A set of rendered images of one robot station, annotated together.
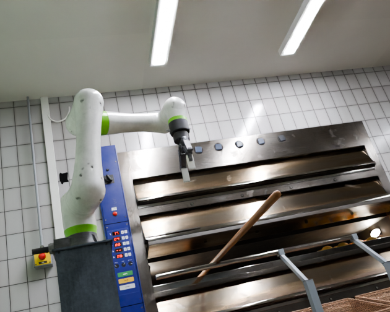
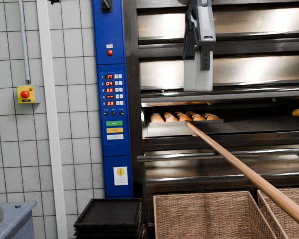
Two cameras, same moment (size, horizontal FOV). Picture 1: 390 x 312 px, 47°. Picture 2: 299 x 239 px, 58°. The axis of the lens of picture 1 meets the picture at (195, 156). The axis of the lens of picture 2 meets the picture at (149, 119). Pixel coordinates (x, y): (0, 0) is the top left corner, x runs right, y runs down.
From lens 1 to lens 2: 149 cm
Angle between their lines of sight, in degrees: 35
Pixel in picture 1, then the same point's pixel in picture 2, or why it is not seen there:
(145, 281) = (135, 133)
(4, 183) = not seen: outside the picture
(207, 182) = (228, 25)
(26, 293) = (14, 125)
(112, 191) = (110, 23)
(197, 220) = not seen: hidden behind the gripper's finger
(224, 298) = (215, 161)
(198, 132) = not seen: outside the picture
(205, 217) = (216, 70)
